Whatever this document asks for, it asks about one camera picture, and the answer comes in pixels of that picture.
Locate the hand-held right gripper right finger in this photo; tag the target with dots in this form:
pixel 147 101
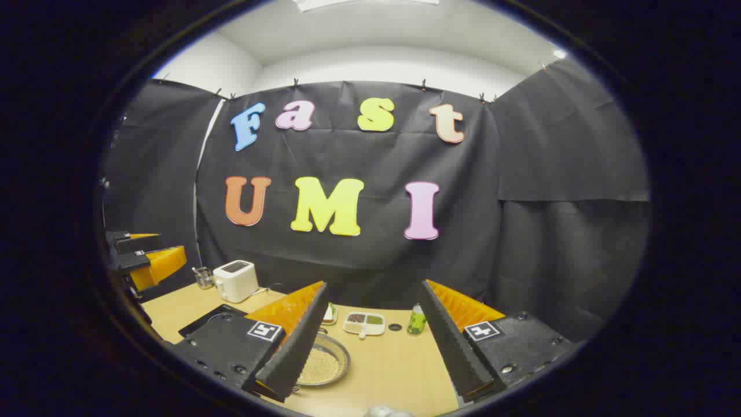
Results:
pixel 457 353

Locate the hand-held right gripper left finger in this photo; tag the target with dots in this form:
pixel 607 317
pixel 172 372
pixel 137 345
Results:
pixel 295 353

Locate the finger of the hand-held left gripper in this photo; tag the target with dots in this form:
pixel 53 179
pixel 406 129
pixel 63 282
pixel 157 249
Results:
pixel 130 243
pixel 130 262

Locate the pile of soybeans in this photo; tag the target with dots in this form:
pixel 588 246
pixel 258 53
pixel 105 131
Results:
pixel 319 366

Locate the stainless steel pot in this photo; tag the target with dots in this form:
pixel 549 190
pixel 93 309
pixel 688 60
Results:
pixel 324 365

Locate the black induction cooktop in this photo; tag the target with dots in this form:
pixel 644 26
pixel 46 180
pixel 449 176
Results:
pixel 202 324

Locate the pale rectangular plate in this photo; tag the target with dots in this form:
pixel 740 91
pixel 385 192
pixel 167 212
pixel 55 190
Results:
pixel 330 322

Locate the green label drink bottle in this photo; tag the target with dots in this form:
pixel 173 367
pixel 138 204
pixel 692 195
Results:
pixel 415 321

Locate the white bread sandwich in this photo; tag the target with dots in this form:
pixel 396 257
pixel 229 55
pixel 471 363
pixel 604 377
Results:
pixel 330 313

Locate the white divided grain dish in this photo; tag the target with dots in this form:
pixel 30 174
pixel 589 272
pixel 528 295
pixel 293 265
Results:
pixel 365 327

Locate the white toaster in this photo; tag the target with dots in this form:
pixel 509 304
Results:
pixel 234 284

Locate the ceiling light panel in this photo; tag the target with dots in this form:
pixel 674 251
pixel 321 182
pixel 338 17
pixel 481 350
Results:
pixel 324 3

